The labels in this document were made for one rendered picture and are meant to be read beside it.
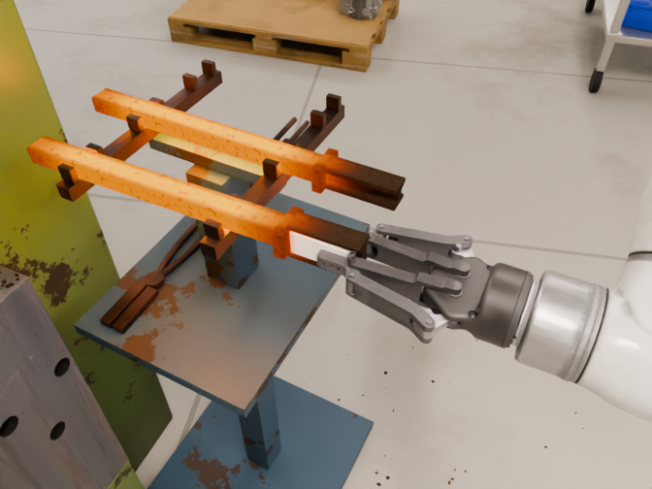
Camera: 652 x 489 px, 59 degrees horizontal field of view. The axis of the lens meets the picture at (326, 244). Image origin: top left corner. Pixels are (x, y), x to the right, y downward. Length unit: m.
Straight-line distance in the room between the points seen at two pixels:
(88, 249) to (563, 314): 0.79
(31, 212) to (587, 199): 1.86
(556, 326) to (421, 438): 1.06
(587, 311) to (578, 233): 1.63
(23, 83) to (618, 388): 0.79
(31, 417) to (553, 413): 1.27
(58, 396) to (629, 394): 0.63
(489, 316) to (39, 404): 0.54
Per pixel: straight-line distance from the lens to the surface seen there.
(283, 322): 0.87
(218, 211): 0.63
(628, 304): 0.54
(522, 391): 1.68
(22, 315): 0.71
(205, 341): 0.86
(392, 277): 0.55
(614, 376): 0.53
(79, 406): 0.86
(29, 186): 0.94
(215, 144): 0.75
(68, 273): 1.06
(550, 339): 0.53
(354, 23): 3.02
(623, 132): 2.73
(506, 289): 0.53
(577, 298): 0.53
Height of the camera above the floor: 1.38
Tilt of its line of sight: 45 degrees down
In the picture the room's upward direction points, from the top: straight up
